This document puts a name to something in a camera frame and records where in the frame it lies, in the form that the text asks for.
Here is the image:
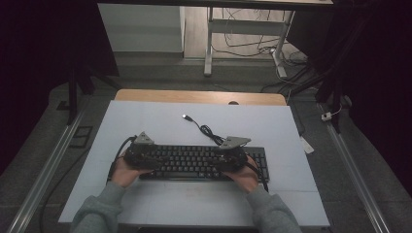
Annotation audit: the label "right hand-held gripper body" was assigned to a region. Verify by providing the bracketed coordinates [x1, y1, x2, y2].
[216, 135, 253, 173]

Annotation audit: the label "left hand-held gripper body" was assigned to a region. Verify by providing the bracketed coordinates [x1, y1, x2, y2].
[123, 131, 156, 171]

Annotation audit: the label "black keyboard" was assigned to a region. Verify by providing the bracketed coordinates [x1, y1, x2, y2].
[139, 144, 270, 183]

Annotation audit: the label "person's left hand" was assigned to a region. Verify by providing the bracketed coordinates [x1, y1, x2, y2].
[111, 154, 154, 189]

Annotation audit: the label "person's right hand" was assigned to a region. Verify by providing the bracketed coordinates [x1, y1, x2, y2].
[223, 155, 260, 194]

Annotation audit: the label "white table mat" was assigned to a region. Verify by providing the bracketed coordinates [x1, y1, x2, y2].
[57, 100, 330, 227]

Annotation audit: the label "white paper tag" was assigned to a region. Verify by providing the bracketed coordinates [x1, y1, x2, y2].
[299, 135, 316, 155]

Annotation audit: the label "black metal stand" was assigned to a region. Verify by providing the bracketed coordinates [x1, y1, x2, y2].
[65, 52, 121, 126]
[291, 18, 370, 134]

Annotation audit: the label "white cabinet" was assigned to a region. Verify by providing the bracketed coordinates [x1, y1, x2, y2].
[97, 3, 187, 53]

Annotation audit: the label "dark curtain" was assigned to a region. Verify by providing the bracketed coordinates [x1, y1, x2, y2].
[286, 0, 412, 198]
[0, 0, 120, 178]

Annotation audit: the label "left hand-held gripper black cable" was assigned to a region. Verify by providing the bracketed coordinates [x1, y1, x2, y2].
[106, 135, 138, 186]

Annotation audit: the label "hand-held gripper black cable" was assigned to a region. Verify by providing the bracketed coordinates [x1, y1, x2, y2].
[246, 159, 270, 193]
[106, 135, 138, 186]

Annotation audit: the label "black keyboard cable with plug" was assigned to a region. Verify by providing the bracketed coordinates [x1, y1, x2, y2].
[182, 114, 249, 149]

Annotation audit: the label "right hand-held gripper black cable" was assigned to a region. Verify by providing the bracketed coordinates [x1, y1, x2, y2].
[246, 159, 270, 193]

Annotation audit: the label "aluminium rail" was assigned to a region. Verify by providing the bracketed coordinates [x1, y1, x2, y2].
[6, 106, 86, 233]
[319, 103, 392, 233]

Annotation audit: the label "tangled black floor cables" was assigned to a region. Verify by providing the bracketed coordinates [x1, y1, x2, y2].
[212, 8, 322, 95]

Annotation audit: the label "white desk frame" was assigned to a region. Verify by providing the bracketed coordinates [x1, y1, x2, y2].
[203, 6, 296, 79]

